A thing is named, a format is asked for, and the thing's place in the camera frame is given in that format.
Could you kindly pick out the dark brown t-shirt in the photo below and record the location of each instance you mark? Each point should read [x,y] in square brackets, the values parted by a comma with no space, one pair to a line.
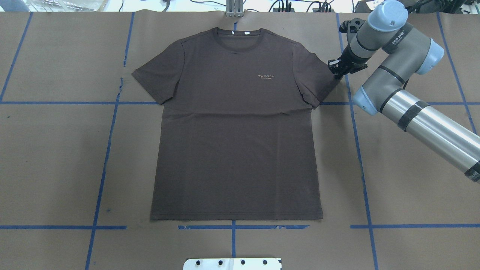
[236,136]

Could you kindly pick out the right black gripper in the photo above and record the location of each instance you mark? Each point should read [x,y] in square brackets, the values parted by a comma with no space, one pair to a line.
[349,59]

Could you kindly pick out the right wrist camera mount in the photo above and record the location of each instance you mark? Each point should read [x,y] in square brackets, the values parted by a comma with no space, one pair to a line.
[351,27]

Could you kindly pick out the white camera pole base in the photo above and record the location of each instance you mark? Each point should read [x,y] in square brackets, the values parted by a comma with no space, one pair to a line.
[233,264]

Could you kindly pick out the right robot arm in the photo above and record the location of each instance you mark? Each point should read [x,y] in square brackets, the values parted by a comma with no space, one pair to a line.
[409,52]

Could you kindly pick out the aluminium frame post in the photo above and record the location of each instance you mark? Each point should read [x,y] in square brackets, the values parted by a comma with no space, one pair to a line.
[235,8]

